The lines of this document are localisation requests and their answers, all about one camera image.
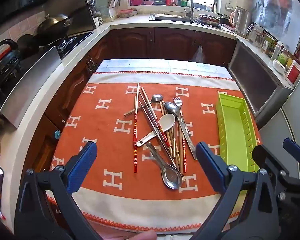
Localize white ceramic spoon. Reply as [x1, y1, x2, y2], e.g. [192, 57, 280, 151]
[136, 114, 176, 147]

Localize metal glass-door cabinet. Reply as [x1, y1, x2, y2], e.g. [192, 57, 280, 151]
[227, 40, 294, 123]

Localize white bowl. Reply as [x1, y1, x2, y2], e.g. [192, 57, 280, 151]
[272, 59, 287, 73]

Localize white kitchen countertop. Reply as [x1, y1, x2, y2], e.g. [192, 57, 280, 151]
[0, 12, 240, 220]

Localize black pressure cooker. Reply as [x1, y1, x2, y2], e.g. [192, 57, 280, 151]
[0, 39, 22, 90]

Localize dark wooden kitchen cabinets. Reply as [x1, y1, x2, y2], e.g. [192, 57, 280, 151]
[22, 26, 238, 175]

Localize red canister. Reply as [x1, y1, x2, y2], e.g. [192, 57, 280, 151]
[285, 60, 300, 85]

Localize black wok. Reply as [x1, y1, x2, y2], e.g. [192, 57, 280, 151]
[37, 14, 73, 39]

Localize metal chopstick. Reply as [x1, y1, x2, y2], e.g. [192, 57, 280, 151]
[139, 101, 178, 168]
[144, 105, 172, 157]

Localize white plastic bottle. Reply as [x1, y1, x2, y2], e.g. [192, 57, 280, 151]
[271, 41, 283, 60]

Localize gas stove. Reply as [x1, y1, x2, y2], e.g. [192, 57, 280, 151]
[44, 31, 94, 60]

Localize green plastic utensil tray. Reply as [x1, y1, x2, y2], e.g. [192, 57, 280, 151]
[216, 91, 257, 200]

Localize metal fork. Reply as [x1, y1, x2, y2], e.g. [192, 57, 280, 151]
[172, 97, 194, 155]

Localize metal faucet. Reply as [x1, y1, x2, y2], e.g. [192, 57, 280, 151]
[182, 0, 195, 19]

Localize red-rimmed food container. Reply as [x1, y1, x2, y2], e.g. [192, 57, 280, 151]
[118, 9, 134, 18]

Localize stainless steel splash plate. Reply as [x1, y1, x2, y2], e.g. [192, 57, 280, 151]
[0, 45, 63, 130]

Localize plastic sheet on wall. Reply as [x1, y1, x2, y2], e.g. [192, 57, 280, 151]
[251, 0, 300, 53]

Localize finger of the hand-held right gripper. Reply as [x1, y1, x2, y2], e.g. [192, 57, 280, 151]
[283, 138, 300, 180]
[252, 145, 290, 180]

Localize steel sink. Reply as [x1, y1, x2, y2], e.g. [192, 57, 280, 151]
[149, 14, 198, 23]

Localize hanging plastic bag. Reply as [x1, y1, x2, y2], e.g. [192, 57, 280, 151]
[191, 45, 205, 62]

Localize glass pitcher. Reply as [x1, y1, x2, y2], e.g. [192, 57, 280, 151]
[247, 24, 264, 43]

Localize small metal spoon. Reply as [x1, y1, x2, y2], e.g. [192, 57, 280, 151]
[124, 94, 164, 117]

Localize red frying pan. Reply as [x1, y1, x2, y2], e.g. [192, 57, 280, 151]
[197, 14, 222, 27]

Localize brown wooden chopstick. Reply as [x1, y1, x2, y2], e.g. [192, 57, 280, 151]
[160, 101, 178, 159]
[177, 126, 183, 174]

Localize grey refrigerator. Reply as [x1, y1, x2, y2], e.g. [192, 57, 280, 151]
[259, 80, 300, 180]

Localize large metal spoon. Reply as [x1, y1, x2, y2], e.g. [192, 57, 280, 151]
[146, 142, 183, 189]

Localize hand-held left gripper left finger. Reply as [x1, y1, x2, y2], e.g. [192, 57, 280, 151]
[14, 141, 100, 240]

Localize orange patterned blanket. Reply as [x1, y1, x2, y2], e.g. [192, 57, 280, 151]
[46, 71, 263, 233]

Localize steel electric kettle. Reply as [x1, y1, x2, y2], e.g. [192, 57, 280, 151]
[230, 6, 252, 34]

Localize pale blue tablecloth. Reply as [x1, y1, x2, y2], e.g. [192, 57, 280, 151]
[97, 59, 230, 80]

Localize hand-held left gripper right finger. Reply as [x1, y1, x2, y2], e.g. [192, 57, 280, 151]
[195, 141, 280, 240]

